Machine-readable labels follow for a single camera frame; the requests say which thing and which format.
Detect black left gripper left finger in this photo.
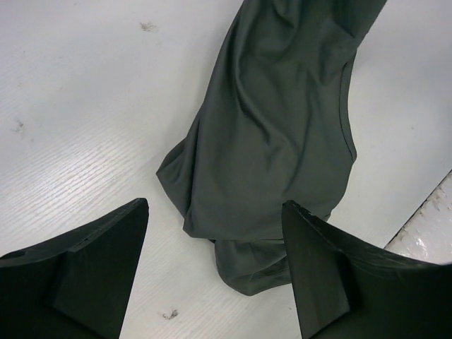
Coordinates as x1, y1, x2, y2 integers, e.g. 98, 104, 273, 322
1, 198, 149, 338

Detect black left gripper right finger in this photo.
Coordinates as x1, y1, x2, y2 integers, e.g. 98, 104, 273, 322
282, 201, 451, 339

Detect dark grey t-shirt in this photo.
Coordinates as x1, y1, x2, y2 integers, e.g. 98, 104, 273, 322
156, 0, 384, 296

